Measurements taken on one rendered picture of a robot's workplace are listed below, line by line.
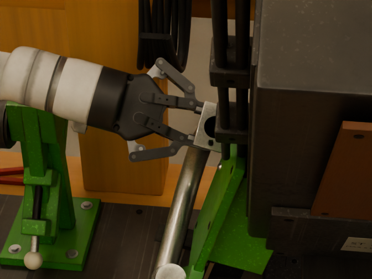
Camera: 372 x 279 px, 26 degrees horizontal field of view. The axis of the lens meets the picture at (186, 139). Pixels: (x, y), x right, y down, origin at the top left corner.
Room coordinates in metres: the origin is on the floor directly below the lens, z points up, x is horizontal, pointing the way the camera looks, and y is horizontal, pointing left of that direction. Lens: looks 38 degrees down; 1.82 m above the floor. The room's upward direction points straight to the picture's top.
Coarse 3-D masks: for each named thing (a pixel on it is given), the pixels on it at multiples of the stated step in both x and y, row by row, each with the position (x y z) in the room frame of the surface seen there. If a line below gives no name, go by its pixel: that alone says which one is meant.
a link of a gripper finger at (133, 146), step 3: (129, 141) 0.77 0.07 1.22; (132, 141) 0.77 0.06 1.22; (129, 144) 0.76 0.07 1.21; (132, 144) 0.76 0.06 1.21; (135, 144) 0.76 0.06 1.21; (138, 144) 0.76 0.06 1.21; (141, 144) 0.76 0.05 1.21; (129, 147) 0.76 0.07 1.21; (132, 147) 0.76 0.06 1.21; (135, 147) 0.76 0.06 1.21; (138, 147) 0.76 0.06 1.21; (141, 147) 0.76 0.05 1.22; (144, 147) 0.76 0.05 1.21; (129, 150) 0.76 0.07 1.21; (132, 150) 0.76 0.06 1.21; (135, 150) 0.76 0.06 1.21; (138, 150) 0.76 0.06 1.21; (141, 150) 0.75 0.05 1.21; (129, 153) 0.76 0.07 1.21; (129, 159) 0.75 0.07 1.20
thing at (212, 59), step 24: (216, 0) 0.48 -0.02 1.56; (240, 0) 0.48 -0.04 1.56; (216, 24) 0.50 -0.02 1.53; (240, 24) 0.49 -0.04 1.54; (216, 48) 0.52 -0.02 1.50; (240, 48) 0.52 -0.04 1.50; (216, 72) 0.54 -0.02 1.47; (240, 72) 0.54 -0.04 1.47; (240, 96) 0.57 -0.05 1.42; (216, 120) 0.63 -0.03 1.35; (240, 120) 0.60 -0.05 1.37; (240, 144) 0.64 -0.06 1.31
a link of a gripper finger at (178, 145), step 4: (188, 140) 0.77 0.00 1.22; (172, 144) 0.76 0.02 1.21; (176, 144) 0.77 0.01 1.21; (180, 144) 0.77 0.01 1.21; (184, 144) 0.77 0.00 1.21; (188, 144) 0.77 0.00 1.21; (192, 144) 0.77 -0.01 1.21; (196, 148) 0.77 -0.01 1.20; (200, 148) 0.76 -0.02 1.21; (204, 148) 0.76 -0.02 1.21
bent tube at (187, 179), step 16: (208, 112) 0.78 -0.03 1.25; (208, 128) 0.84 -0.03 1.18; (192, 160) 0.83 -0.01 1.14; (192, 176) 0.82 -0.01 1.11; (176, 192) 0.81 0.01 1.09; (192, 192) 0.81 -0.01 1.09; (176, 208) 0.79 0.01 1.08; (192, 208) 0.80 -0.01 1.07; (176, 224) 0.78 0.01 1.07; (176, 240) 0.76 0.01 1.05; (160, 256) 0.75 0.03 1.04; (176, 256) 0.75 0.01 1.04
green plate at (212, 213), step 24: (240, 168) 0.65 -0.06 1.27; (216, 192) 0.70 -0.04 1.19; (240, 192) 0.66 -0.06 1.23; (216, 216) 0.65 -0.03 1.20; (240, 216) 0.66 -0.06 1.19; (192, 240) 0.74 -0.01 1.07; (216, 240) 0.66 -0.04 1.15; (240, 240) 0.66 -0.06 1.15; (264, 240) 0.66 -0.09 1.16; (192, 264) 0.67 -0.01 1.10; (240, 264) 0.66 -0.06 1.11; (264, 264) 0.66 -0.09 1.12
